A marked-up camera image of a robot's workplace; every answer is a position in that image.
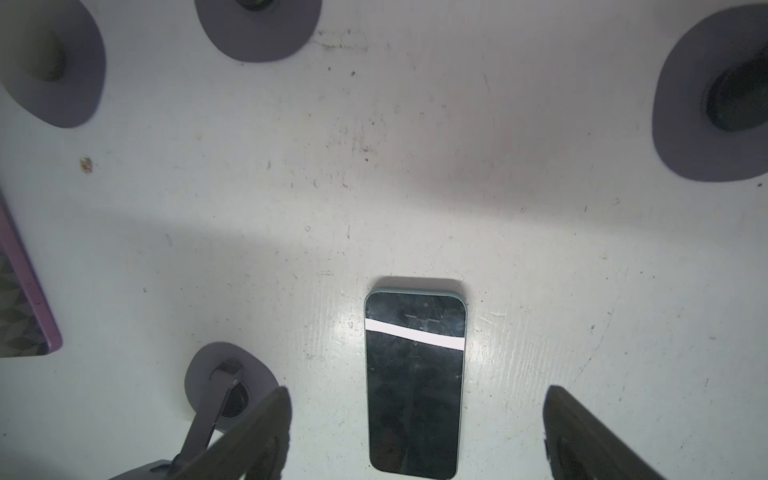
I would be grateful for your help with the back middle round stand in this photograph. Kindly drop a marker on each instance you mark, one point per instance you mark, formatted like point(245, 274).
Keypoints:
point(258, 31)

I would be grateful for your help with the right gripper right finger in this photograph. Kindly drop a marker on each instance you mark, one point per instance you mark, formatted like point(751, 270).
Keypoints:
point(579, 446)

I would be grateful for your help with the purple edged phone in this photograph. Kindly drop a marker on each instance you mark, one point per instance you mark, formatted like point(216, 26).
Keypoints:
point(28, 327)

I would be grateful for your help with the round stand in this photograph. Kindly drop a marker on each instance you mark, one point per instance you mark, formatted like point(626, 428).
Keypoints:
point(709, 120)
point(53, 60)
point(223, 383)
point(258, 31)

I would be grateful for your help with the front centre round stand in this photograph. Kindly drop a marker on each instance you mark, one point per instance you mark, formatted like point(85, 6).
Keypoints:
point(223, 383)

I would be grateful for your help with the black phone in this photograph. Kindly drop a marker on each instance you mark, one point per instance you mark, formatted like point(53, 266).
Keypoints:
point(415, 346)

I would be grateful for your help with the back right round stand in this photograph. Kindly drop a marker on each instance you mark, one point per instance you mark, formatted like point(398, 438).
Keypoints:
point(709, 120)

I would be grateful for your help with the back left round stand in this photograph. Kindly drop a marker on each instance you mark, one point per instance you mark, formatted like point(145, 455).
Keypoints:
point(53, 60)

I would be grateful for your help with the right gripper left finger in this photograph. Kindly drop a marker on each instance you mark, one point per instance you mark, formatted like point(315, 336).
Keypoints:
point(256, 448)

